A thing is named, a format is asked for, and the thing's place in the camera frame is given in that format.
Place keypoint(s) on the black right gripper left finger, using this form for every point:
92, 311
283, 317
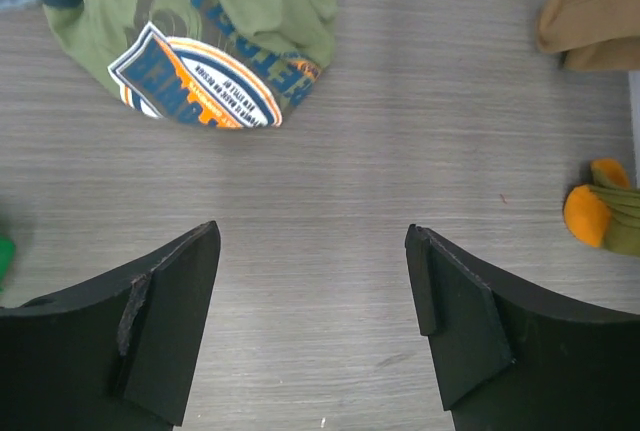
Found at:
115, 352

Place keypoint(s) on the green plastic tray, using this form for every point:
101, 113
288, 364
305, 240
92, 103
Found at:
7, 254

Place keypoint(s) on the olive orange sock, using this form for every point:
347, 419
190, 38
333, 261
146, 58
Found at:
604, 214

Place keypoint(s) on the olive green printed shirt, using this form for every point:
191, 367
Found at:
227, 64

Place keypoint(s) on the brown ribbed sock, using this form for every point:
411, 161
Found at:
593, 35

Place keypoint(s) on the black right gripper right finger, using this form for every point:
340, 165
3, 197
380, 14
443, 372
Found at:
511, 355

